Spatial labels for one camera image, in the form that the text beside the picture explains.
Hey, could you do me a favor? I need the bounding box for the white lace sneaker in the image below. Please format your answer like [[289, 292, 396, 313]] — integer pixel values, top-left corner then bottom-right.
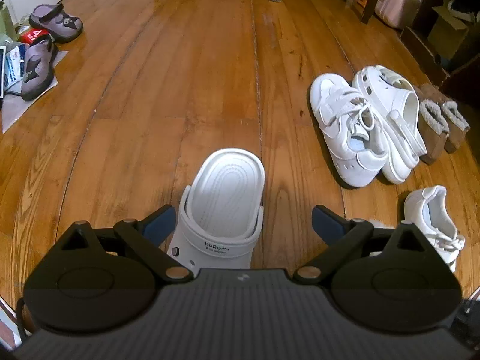
[[403, 185, 465, 273], [309, 73, 389, 188]]

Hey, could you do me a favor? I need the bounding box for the white clog with charms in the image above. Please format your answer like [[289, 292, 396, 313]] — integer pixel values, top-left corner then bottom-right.
[[352, 65, 427, 185]]

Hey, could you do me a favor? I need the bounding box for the tan fleece boot left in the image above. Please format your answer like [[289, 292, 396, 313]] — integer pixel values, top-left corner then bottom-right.
[[414, 86, 450, 164]]

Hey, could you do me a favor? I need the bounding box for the tan fleece boot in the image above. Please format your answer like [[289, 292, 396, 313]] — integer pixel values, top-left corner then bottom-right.
[[420, 84, 470, 154], [414, 86, 450, 164]]

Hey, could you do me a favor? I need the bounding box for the tan fleece boot right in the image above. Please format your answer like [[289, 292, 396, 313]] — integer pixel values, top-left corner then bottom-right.
[[420, 84, 470, 154]]

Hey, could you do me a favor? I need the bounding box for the purple clog near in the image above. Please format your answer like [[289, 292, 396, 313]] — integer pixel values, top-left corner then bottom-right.
[[20, 34, 58, 102]]

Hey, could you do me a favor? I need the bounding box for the purple clog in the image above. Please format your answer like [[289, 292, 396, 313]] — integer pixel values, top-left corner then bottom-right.
[[28, 3, 83, 43], [20, 34, 58, 102]]

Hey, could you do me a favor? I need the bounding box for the papers and packets pile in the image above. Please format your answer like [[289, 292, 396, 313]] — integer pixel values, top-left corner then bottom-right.
[[1, 28, 68, 133]]

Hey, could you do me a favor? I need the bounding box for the pink bag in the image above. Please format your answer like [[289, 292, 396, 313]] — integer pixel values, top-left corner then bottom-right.
[[375, 0, 421, 29]]

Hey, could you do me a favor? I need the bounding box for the purple clog far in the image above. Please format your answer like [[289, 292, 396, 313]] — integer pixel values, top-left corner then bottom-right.
[[28, 3, 83, 43]]

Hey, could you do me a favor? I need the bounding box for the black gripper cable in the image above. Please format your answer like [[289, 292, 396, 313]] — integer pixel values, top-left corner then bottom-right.
[[14, 297, 35, 344]]

